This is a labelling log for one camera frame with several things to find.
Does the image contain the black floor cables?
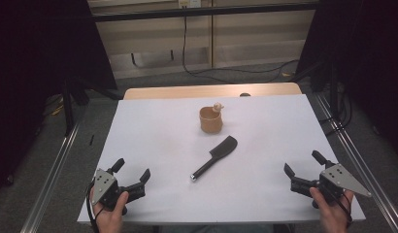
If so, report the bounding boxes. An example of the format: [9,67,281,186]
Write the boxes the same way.
[317,90,354,137]

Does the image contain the black horizontal bar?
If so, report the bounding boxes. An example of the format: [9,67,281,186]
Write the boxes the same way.
[89,2,319,23]

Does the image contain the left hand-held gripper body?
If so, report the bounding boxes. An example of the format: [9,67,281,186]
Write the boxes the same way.
[89,168,128,216]

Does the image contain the black cleaver-shaped utensil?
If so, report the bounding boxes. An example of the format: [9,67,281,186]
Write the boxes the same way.
[189,135,239,183]

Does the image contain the dark curtain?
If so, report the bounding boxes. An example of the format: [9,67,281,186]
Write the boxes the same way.
[295,0,398,160]
[0,0,119,195]

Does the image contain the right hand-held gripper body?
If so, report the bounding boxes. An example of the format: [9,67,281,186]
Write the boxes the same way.
[312,163,373,210]

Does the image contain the person's left hand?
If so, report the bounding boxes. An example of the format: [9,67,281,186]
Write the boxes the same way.
[92,190,130,233]

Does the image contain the long black wall cable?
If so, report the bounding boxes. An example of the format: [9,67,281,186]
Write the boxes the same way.
[182,15,300,84]

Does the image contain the wall power outlet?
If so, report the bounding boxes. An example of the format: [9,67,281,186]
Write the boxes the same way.
[178,0,202,9]

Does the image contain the person's right hand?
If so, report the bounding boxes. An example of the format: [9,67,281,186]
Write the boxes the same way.
[309,186,355,233]

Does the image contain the aluminium rail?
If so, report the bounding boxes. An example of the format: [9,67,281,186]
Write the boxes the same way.
[315,92,398,233]
[20,120,83,233]

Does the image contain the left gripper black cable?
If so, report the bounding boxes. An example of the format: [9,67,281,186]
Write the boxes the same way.
[85,181,106,233]

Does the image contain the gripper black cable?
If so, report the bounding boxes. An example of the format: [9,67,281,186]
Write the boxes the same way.
[85,181,106,233]
[326,183,354,229]

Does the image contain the black metal stand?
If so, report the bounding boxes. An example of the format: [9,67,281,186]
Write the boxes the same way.
[61,77,91,138]

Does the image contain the brown cup with duck figure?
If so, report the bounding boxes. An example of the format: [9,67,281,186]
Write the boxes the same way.
[198,102,225,135]

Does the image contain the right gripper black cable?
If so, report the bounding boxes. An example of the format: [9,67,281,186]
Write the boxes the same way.
[326,183,354,229]

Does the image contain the yellow floor tape piece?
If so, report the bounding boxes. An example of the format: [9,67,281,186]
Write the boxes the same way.
[50,103,65,117]

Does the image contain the short black cable loop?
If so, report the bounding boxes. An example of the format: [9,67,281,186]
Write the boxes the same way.
[130,49,176,70]

